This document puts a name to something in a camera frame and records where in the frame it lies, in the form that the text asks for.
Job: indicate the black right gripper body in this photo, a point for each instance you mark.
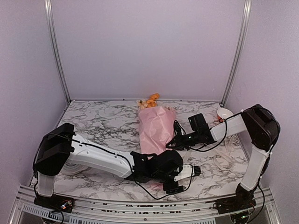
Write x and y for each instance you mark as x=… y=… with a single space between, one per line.
x=193 y=140

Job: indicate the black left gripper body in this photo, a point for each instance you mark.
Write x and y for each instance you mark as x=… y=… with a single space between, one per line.
x=171 y=188

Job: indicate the pink wrapping paper sheet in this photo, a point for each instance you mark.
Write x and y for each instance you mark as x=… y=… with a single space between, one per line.
x=155 y=131

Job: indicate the cream printed ribbon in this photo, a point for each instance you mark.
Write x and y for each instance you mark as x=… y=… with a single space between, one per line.
x=222 y=158

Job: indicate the orange fake flower stem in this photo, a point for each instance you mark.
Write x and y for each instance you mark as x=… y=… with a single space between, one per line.
x=152 y=101

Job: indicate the peach fake flower stem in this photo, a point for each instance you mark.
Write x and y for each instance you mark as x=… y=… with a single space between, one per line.
x=142 y=104

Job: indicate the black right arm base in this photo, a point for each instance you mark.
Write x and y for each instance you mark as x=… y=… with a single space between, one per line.
x=243 y=199

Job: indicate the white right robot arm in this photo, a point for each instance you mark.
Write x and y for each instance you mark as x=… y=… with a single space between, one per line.
x=257 y=121

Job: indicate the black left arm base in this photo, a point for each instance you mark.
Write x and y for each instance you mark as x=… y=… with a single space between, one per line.
x=56 y=202

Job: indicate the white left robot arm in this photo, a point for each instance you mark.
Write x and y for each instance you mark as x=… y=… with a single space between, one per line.
x=63 y=145

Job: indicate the orange bowl white inside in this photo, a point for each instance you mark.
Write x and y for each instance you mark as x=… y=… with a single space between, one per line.
x=223 y=113

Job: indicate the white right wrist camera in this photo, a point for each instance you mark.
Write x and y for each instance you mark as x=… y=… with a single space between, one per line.
x=178 y=129

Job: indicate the aluminium front rail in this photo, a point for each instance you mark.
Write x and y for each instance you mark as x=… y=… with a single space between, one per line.
x=96 y=211

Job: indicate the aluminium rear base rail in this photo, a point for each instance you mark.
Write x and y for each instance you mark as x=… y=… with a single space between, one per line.
x=136 y=99

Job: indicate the aluminium frame post right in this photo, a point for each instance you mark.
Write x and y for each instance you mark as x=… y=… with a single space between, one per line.
x=238 y=51

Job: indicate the aluminium frame post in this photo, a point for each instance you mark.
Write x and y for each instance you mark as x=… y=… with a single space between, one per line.
x=238 y=51
x=54 y=44

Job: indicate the aluminium frame post left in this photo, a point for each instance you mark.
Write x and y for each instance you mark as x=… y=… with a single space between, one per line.
x=54 y=44

